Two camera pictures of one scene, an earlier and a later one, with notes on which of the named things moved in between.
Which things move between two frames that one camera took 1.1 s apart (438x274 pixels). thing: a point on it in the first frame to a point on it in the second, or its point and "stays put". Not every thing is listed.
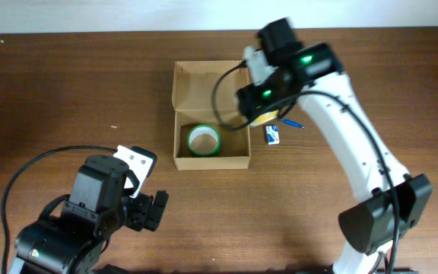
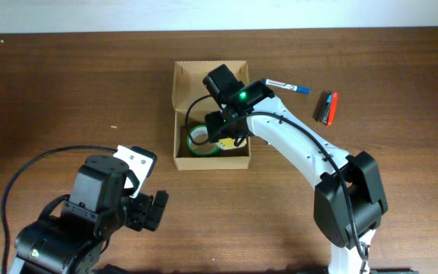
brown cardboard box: (211, 132) stays put
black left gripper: (151, 211) stays put
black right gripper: (250, 105) to (215, 124)
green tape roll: (204, 139) stays put
